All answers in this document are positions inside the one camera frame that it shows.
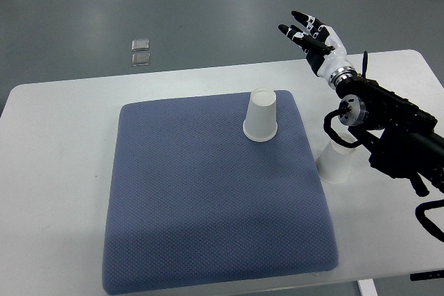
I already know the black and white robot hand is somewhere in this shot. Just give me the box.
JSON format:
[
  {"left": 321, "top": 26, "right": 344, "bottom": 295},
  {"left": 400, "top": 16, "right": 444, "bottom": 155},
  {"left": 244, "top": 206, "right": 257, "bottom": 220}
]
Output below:
[{"left": 278, "top": 11, "right": 357, "bottom": 89}]

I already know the white paper cup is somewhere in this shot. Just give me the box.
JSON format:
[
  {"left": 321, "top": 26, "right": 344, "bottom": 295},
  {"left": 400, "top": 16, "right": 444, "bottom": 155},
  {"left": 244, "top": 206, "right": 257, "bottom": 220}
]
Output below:
[
  {"left": 243, "top": 88, "right": 278, "bottom": 142},
  {"left": 316, "top": 139, "right": 356, "bottom": 184}
]

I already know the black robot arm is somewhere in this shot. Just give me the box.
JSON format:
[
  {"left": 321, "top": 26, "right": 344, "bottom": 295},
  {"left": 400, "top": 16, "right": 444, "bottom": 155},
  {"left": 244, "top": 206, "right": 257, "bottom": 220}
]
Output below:
[{"left": 335, "top": 74, "right": 443, "bottom": 197}]

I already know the white paper cup on cushion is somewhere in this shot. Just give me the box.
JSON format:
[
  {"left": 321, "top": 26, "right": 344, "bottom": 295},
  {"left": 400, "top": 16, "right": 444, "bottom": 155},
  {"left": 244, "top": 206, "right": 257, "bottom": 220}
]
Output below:
[{"left": 243, "top": 88, "right": 278, "bottom": 142}]

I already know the upper metal floor plate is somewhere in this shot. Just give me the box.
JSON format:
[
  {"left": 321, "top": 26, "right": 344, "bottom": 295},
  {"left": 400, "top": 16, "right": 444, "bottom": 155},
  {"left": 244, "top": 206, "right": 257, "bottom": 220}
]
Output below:
[{"left": 131, "top": 38, "right": 150, "bottom": 51}]

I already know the metal floor plate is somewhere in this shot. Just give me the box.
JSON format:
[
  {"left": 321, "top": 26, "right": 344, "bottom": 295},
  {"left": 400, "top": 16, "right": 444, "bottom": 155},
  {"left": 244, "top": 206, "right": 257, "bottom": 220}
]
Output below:
[
  {"left": 131, "top": 38, "right": 150, "bottom": 51},
  {"left": 132, "top": 52, "right": 151, "bottom": 67}
]

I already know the lower metal floor plate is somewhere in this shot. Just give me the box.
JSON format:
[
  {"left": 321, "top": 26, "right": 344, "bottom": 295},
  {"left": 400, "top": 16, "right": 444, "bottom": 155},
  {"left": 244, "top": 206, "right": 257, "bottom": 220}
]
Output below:
[{"left": 132, "top": 52, "right": 151, "bottom": 67}]

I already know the blue textured cushion mat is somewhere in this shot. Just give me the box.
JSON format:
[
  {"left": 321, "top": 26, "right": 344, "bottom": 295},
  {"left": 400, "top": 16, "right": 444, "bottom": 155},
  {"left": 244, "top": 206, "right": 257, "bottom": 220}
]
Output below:
[{"left": 102, "top": 90, "right": 339, "bottom": 295}]

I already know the white table leg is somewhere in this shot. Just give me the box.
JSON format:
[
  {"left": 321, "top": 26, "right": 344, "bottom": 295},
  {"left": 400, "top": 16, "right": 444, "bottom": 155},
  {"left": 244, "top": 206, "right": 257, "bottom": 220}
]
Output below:
[{"left": 357, "top": 279, "right": 378, "bottom": 296}]

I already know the black table control panel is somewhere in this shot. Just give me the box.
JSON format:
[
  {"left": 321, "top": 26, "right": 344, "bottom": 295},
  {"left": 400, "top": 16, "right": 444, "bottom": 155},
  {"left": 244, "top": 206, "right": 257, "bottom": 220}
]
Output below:
[{"left": 410, "top": 270, "right": 444, "bottom": 281}]

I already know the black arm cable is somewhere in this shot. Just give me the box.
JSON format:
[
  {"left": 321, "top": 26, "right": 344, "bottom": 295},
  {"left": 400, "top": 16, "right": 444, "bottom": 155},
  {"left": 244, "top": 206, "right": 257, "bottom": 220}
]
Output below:
[{"left": 323, "top": 108, "right": 364, "bottom": 148}]

